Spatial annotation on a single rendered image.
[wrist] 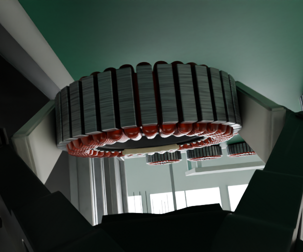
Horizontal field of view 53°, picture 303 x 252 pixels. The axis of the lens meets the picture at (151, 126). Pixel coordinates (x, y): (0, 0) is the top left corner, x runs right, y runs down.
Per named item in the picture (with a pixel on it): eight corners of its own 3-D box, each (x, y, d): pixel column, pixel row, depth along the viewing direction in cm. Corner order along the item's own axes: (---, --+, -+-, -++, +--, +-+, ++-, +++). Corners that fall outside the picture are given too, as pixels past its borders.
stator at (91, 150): (21, 67, 14) (24, 147, 13) (261, 43, 14) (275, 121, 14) (78, 118, 25) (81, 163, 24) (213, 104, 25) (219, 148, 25)
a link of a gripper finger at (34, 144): (40, 193, 14) (24, 195, 14) (68, 140, 21) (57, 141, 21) (26, 134, 13) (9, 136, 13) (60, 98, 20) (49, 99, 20)
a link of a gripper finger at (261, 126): (270, 109, 14) (287, 107, 14) (228, 81, 20) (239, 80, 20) (268, 169, 15) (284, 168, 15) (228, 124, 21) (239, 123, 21)
